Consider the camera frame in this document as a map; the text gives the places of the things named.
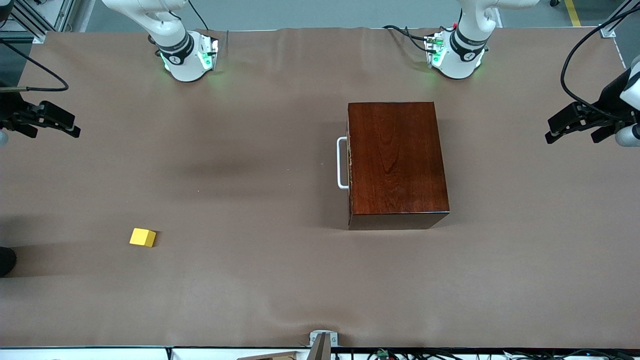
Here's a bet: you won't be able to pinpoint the yellow block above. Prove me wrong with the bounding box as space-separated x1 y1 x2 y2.
129 227 157 249

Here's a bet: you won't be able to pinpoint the wooden drawer with white handle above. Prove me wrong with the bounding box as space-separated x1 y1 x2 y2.
336 104 353 228

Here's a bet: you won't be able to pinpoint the dark wooden drawer cabinet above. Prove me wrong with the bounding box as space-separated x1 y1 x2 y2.
347 101 451 231

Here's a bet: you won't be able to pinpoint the black round object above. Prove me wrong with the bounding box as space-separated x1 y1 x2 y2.
0 246 17 278

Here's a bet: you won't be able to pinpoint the brown table cover sheet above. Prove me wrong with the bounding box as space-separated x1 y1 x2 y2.
0 26 640 349

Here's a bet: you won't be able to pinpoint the tan cardboard piece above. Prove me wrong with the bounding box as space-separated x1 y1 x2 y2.
235 351 303 360

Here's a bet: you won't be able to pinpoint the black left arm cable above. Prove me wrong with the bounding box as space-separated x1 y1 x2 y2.
560 2 640 122

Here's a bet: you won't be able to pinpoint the aluminium frame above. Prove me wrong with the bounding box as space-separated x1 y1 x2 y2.
600 0 640 39
0 0 76 45

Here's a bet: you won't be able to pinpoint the black base cable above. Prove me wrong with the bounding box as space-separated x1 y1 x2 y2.
186 0 211 32
382 24 436 53

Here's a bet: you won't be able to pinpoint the tangled black cables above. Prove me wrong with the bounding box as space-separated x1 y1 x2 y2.
334 348 640 360

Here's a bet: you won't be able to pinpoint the small metal bracket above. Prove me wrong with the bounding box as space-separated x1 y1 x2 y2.
309 330 339 348

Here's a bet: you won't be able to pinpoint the grey brown post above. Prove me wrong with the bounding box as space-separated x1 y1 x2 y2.
306 333 332 360

